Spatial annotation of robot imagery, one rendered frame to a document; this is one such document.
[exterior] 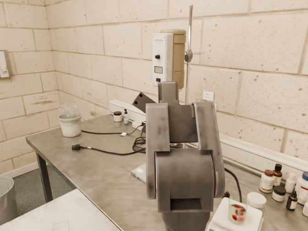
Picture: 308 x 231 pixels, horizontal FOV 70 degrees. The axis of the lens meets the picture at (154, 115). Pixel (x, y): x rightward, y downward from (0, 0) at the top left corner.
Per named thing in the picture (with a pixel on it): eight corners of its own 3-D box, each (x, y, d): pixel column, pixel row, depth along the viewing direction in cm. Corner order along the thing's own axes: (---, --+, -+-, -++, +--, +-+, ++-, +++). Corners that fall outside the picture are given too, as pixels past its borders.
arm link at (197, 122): (152, 107, 55) (143, 101, 25) (187, 106, 55) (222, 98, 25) (153, 156, 56) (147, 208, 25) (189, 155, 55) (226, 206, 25)
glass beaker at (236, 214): (241, 212, 66) (245, 190, 64) (249, 227, 61) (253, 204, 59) (222, 212, 66) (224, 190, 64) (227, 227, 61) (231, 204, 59)
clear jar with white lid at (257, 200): (255, 209, 79) (259, 190, 76) (266, 222, 74) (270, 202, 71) (240, 211, 78) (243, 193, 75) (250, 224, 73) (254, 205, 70)
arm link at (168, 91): (151, 85, 63) (149, 78, 51) (181, 84, 62) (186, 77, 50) (152, 125, 63) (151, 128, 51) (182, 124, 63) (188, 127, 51)
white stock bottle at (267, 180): (257, 185, 92) (261, 167, 89) (269, 186, 91) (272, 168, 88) (261, 193, 87) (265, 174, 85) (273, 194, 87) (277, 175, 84)
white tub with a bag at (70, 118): (57, 133, 142) (52, 101, 135) (79, 127, 151) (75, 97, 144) (64, 140, 132) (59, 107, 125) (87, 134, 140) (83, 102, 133)
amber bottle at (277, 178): (269, 181, 95) (273, 161, 91) (279, 183, 93) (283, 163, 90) (269, 186, 91) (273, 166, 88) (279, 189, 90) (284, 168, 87)
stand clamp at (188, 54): (171, 64, 86) (172, 50, 84) (151, 62, 93) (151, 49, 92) (206, 60, 102) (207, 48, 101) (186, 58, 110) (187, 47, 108)
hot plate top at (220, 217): (255, 242, 57) (255, 239, 57) (211, 222, 64) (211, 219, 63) (262, 213, 67) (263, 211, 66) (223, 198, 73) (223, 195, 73)
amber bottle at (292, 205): (284, 206, 80) (288, 189, 78) (288, 203, 82) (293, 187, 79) (292, 211, 78) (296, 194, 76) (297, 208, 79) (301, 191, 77)
